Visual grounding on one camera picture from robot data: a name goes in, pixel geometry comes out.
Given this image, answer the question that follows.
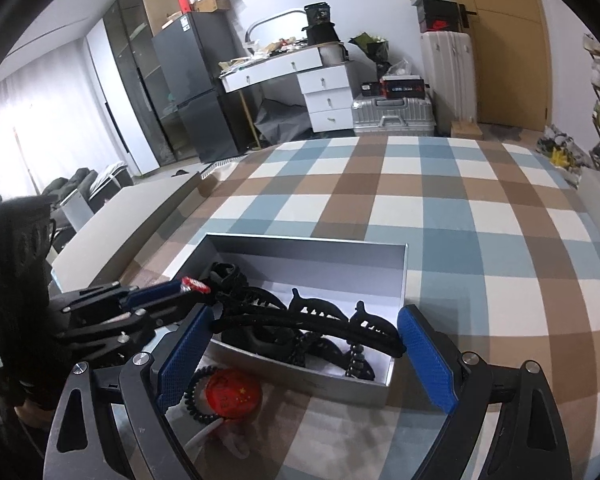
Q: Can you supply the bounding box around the black spiral hair tie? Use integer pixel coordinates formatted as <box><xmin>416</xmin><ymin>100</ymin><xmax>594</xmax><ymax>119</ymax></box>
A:
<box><xmin>184</xmin><ymin>366</ymin><xmax>231</xmax><ymax>425</ymax></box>

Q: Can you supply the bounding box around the black bucket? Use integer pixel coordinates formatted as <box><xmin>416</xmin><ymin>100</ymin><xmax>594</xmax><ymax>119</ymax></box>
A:
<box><xmin>302</xmin><ymin>2</ymin><xmax>342</xmax><ymax>46</ymax></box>

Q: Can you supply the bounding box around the silver grey cardboard box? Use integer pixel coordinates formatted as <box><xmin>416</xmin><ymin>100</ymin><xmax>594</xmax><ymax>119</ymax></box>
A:
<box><xmin>172</xmin><ymin>232</ymin><xmax>409</xmax><ymax>408</ymax></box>

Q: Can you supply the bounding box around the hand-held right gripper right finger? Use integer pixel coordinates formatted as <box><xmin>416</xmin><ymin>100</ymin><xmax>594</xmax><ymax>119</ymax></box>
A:
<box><xmin>397</xmin><ymin>304</ymin><xmax>573</xmax><ymax>480</ymax></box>

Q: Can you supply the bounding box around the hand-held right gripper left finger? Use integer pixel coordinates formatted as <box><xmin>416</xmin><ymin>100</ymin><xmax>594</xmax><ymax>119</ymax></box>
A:
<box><xmin>42</xmin><ymin>304</ymin><xmax>216</xmax><ymax>480</ymax></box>

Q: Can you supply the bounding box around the small red white hair clip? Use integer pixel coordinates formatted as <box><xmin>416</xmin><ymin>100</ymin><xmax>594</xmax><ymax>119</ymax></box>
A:
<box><xmin>181</xmin><ymin>276</ymin><xmax>212</xmax><ymax>295</ymax></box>

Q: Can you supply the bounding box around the glass door cabinet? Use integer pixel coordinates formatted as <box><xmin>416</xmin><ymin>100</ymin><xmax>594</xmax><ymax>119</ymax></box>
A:
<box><xmin>102</xmin><ymin>0</ymin><xmax>181</xmax><ymax>166</ymax></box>

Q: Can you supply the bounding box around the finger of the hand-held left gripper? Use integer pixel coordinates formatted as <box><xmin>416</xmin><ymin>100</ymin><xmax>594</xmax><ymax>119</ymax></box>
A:
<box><xmin>60</xmin><ymin>280</ymin><xmax>187</xmax><ymax>313</ymax></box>
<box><xmin>55</xmin><ymin>302</ymin><xmax>201</xmax><ymax>356</ymax></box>

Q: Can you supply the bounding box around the long grey cardboard lid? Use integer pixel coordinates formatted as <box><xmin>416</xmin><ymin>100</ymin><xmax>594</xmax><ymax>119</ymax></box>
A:
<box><xmin>52</xmin><ymin>172</ymin><xmax>203</xmax><ymax>281</ymax></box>

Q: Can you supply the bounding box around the white curtain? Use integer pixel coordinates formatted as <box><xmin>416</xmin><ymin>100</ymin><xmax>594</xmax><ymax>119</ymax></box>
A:
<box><xmin>0</xmin><ymin>47</ymin><xmax>111</xmax><ymax>206</ymax></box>

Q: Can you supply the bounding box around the red round ornament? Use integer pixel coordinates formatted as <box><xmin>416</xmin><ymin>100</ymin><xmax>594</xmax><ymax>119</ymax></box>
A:
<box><xmin>185</xmin><ymin>369</ymin><xmax>263</xmax><ymax>461</ymax></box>

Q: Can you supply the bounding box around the black red box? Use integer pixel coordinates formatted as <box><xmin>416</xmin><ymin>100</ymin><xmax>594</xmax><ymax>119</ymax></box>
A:
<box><xmin>380</xmin><ymin>77</ymin><xmax>425</xmax><ymax>100</ymax></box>

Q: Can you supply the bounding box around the small cardboard box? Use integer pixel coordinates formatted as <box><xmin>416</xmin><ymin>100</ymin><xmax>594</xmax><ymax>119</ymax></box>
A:
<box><xmin>450</xmin><ymin>120</ymin><xmax>483</xmax><ymax>139</ymax></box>

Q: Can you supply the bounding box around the silver suitcase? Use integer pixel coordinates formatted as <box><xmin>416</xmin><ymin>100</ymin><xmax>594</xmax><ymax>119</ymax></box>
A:
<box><xmin>351</xmin><ymin>95</ymin><xmax>437</xmax><ymax>137</ymax></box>

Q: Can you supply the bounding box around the wooden door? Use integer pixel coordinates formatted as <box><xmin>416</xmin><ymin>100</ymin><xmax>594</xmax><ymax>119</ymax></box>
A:
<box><xmin>436</xmin><ymin>0</ymin><xmax>553</xmax><ymax>132</ymax></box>

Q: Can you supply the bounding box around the white air purifier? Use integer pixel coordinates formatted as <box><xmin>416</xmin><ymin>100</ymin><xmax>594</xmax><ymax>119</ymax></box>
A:
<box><xmin>60</xmin><ymin>192</ymin><xmax>95</xmax><ymax>231</ymax></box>

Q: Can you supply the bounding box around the dark grey refrigerator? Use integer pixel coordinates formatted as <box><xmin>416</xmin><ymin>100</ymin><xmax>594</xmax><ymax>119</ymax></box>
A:
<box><xmin>151</xmin><ymin>10</ymin><xmax>241</xmax><ymax>163</ymax></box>

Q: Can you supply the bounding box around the black beaded hair tie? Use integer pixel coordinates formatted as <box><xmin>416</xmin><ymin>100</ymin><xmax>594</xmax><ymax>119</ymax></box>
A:
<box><xmin>289</xmin><ymin>334</ymin><xmax>377</xmax><ymax>380</ymax></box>

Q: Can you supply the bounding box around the dark bedding pile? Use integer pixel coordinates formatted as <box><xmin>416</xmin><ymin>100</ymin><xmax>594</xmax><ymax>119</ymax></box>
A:
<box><xmin>42</xmin><ymin>167</ymin><xmax>101</xmax><ymax>200</ymax></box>

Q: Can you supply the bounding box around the arched mirror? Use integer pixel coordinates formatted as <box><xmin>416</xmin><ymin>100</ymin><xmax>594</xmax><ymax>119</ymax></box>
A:
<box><xmin>244</xmin><ymin>7</ymin><xmax>308</xmax><ymax>53</ymax></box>

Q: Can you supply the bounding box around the long black hair clip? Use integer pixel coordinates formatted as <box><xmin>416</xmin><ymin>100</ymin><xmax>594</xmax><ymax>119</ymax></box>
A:
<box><xmin>211</xmin><ymin>290</ymin><xmax>407</xmax><ymax>358</ymax></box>

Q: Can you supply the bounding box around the white upright suitcase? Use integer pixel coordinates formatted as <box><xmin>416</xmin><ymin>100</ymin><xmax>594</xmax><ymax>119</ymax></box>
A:
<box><xmin>420</xmin><ymin>31</ymin><xmax>478</xmax><ymax>126</ymax></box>

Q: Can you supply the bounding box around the white drawer unit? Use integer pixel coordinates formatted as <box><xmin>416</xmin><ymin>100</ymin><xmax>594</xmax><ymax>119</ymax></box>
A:
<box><xmin>300</xmin><ymin>62</ymin><xmax>356</xmax><ymax>133</ymax></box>

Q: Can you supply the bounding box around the black finned hair claw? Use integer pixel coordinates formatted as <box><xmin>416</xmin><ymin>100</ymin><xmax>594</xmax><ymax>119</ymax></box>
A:
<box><xmin>287</xmin><ymin>287</ymin><xmax>400</xmax><ymax>337</ymax></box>

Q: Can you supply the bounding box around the plaid bedsheet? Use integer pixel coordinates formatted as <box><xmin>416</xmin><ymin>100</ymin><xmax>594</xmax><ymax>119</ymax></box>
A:
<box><xmin>120</xmin><ymin>135</ymin><xmax>600</xmax><ymax>480</ymax></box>

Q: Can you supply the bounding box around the white desk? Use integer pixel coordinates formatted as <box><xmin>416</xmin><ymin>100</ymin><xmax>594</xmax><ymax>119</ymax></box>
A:
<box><xmin>219</xmin><ymin>47</ymin><xmax>355</xmax><ymax>148</ymax></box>

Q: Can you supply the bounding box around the black shoe box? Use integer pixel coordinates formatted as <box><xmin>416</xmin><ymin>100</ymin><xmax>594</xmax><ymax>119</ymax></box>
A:
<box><xmin>416</xmin><ymin>0</ymin><xmax>463</xmax><ymax>33</ymax></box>

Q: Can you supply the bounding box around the dark green bouquet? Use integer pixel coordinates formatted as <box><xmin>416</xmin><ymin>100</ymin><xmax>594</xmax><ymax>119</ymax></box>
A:
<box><xmin>349</xmin><ymin>32</ymin><xmax>391</xmax><ymax>68</ymax></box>

